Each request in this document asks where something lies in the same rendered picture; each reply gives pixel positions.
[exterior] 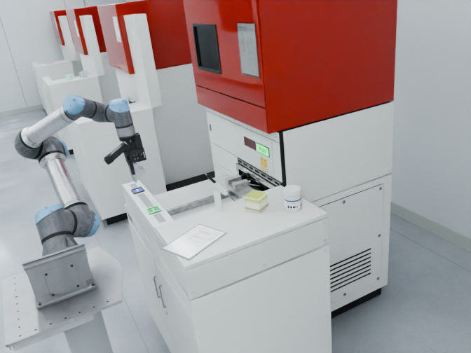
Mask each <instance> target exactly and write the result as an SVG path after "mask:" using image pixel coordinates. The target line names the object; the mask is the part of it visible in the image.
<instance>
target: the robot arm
mask: <svg viewBox="0 0 471 353"><path fill-rule="evenodd" d="M80 117H84V118H89V119H92V120H93V121H95V122H99V123H103V122H106V123H114V125H115V128H116V132H117V135H118V138H119V141H122V143H121V144H120V145H119V146H117V147H116V148H115V149H114V150H113V151H112V152H111V153H110V154H108V155H106V156H105V157H104V161H105V163H106V164H108V165H109V164H111V163H112V162H113V161H114V160H115V159H117V157H119V155H121V154H122V153H124V156H125V160H126V162H127V164H128V168H129V170H130V174H131V177H132V180H133V181H134V182H135V183H137V179H136V178H137V177H138V176H140V175H142V174H143V173H145V170H144V168H143V167H142V166H138V164H137V163H136V162H141V161H143V160H146V154H145V152H144V148H143V145H142V140H141V137H140V134H139V133H135V127H134V124H133V121H132V116H131V113H130V107H129V106H128V101H127V99H125V98H120V99H113V100H111V101H110V102H109V104H102V103H99V102H96V101H93V100H90V99H86V98H83V97H80V96H78V95H67V96H66V97H65V99H64V100H63V103H62V106H61V107H60V108H59V109H57V110H56V111H54V112H52V113H51V114H50V115H48V116H46V117H45V118H44V119H42V120H40V121H39V122H38V123H36V124H35V125H33V126H31V127H26V128H24V129H23V130H21V131H19V132H18V133H17V135H16V137H15V140H14V146H15V150H16V151H17V152H18V153H19V154H20V155H21V156H22V157H24V158H28V159H32V160H38V162H39V164H40V166H41V167H42V168H43V169H45V170H46V171H47V174H48V176H49V179H50V181H51V183H52V185H53V188H54V190H55V193H56V195H57V198H58V200H59V201H60V204H53V205H48V206H46V207H44V208H42V209H40V210H39V211H38V212H37V213H36V214H35V216H34V219H35V225H36V227H37V230H38V233H39V237H40V240H41V244H42V247H43V251H42V256H46V255H48V254H53V253H55V252H58V251H62V250H64V249H68V248H70V247H74V246H76V245H78V243H77V242H76V240H75V239H74V237H82V238H84V237H91V236H93V235H94V234H95V233H96V232H97V230H98V228H99V224H100V217H99V215H98V213H97V212H96V211H94V210H90V209H89V207H88V204H87V203H86V202H83V201H82V200H81V198H80V196H79V193H78V191H77V189H76V187H75V185H74V182H73V181H72V178H71V176H70V174H69V171H68V169H67V167H66V165H65V163H64V162H65V160H66V157H67V146H66V144H65V143H64V142H63V141H62V140H61V139H58V138H56V137H52V135H54V134H55V133H57V132H59V131H60V130H61V129H63V128H65V127H66V126H68V125H70V124H71V123H73V122H74V121H76V120H78V119H79V118H80ZM143 152H144V154H143ZM144 155H145V157H144Z"/></svg>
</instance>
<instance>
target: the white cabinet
mask: <svg viewBox="0 0 471 353"><path fill-rule="evenodd" d="M125 209H126V212H127V215H128V221H129V224H130V230H131V233H132V239H133V242H134V246H135V251H136V254H137V260H138V263H139V268H140V272H141V276H142V281H143V285H144V290H145V294H146V299H147V303H148V306H149V311H150V313H151V316H152V317H153V320H154V321H155V323H156V325H157V327H158V329H159V331H160V332H161V335H162V337H163V339H164V341H165V343H166V344H167V346H168V348H169V350H170V352H171V353H332V321H331V292H330V264H329V244H326V245H324V246H321V247H318V248H317V249H314V250H311V251H309V252H306V253H304V254H302V255H299V256H297V257H294V258H291V259H289V260H287V261H285V262H282V263H279V264H277V265H274V266H273V267H270V268H267V269H265V270H262V271H260V272H258V273H255V274H253V275H250V276H248V277H246V278H243V279H240V280H238V281H236V282H234V283H231V284H228V285H226V286H223V287H222V288H219V289H216V290H214V291H211V292H209V293H206V294H204V295H202V296H199V297H197V298H194V299H192V300H190V299H189V297H188V296H187V295H186V293H185V292H184V290H183V288H182V287H181V286H180V285H179V283H178V281H177V280H176V279H175V277H174V275H173V274H172V273H171V272H170V270H169V268H168V267H167V266H166V264H165V262H164V261H163V259H162V258H161V257H160V256H159V255H158V254H157V252H156V250H155V249H154V248H153V246H152V245H151V243H150V241H149V240H148V239H147V237H146V236H145V234H144V233H143V232H142V230H141V228H140V227H139V226H138V224H137V222H136V221H135V220H134V218H133V217H132V215H131V214H130V212H129V211H128V209H127V208H126V207H125Z"/></svg>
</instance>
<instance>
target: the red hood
mask: <svg viewBox="0 0 471 353"><path fill-rule="evenodd" d="M183 2H184V12H185V17H186V26H187V32H188V37H189V45H190V51H191V60H192V65H193V75H194V80H195V84H196V94H197V100H198V103H199V104H200V105H203V106H205V107H207V108H209V109H212V110H214V111H216V112H219V113H221V114H224V115H225V116H228V117H230V118H233V119H235V120H238V121H240V122H241V123H244V124H246V125H249V126H251V127H254V128H256V129H258V130H261V131H262V132H265V133H267V134H271V133H274V132H278V131H281V130H286V129H289V128H292V127H296V126H300V125H304V124H307V123H312V122H315V121H318V120H322V119H326V118H330V117H333V116H337V115H341V114H344V113H348V112H351V111H356V110H359V109H363V108H367V107H369V106H374V105H377V104H382V103H385V102H389V101H393V100H394V87H395V51H396V32H397V0H183Z"/></svg>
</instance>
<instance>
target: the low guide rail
mask: <svg viewBox="0 0 471 353"><path fill-rule="evenodd" d="M227 192H228V195H230V196H232V195H235V194H234V193H233V192H231V191H230V190H228V191H227ZM220 195H221V199H224V198H227V197H229V196H228V195H223V194H222V193H220ZM211 202H214V195H211V196H208V197H206V198H202V199H199V200H195V201H193V202H189V203H186V204H183V205H180V206H177V207H173V208H170V209H166V211H167V212H168V213H169V214H170V216H172V215H174V214H178V213H180V212H184V211H186V210H190V209H193V208H196V207H199V206H202V205H206V204H208V203H211Z"/></svg>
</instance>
